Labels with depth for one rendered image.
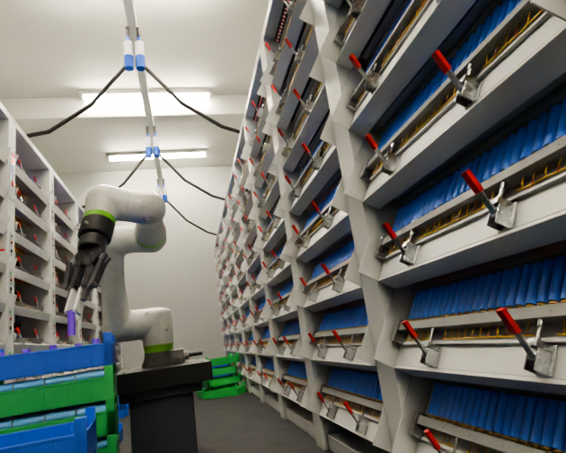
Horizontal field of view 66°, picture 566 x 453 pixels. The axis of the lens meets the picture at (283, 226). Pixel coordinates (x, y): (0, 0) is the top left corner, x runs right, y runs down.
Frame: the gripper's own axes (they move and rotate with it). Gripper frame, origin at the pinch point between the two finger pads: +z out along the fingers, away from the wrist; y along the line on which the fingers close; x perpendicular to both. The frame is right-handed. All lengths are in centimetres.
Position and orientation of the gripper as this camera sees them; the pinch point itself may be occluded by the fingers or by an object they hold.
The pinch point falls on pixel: (75, 302)
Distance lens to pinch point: 126.9
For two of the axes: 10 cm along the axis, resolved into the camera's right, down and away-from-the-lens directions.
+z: 0.4, 7.8, -6.2
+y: -9.7, 1.8, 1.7
